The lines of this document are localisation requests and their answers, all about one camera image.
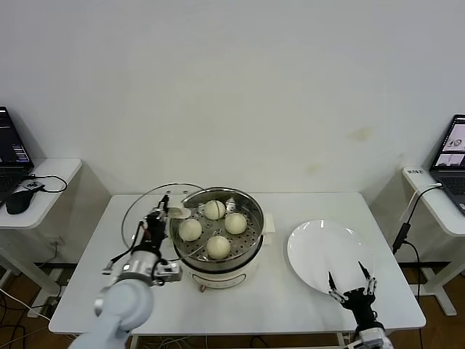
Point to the black computer mouse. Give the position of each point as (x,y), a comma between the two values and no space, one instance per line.
(18,203)

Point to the perforated steel steamer basket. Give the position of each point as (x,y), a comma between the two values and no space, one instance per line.
(218,264)

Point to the white side desk rounded top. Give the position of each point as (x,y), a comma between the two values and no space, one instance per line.
(54,174)

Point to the white steamed baozi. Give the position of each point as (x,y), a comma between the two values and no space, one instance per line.
(236,223)
(218,247)
(214,211)
(190,230)

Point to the grey laptop image windows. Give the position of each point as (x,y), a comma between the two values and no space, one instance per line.
(454,145)

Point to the black laptop dark screen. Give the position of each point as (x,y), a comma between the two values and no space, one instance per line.
(10,141)

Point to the cream electric cooker base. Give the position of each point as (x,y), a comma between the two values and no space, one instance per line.
(218,278)

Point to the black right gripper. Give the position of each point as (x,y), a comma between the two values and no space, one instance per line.
(361,303)

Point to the white round plate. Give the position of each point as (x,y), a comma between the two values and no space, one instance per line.
(319,251)

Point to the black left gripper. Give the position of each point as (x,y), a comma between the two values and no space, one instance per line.
(156,232)

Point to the grey floor power strip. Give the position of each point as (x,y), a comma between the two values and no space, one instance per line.
(43,309)

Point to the white wall socket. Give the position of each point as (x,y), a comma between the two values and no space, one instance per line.
(54,240)

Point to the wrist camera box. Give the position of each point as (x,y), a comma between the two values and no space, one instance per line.
(370,338)
(169,273)

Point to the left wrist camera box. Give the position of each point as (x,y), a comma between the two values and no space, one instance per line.
(169,273)

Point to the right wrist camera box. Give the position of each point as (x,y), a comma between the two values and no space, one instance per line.
(370,338)

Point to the glass pot lid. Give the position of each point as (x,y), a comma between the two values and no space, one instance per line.
(179,211)

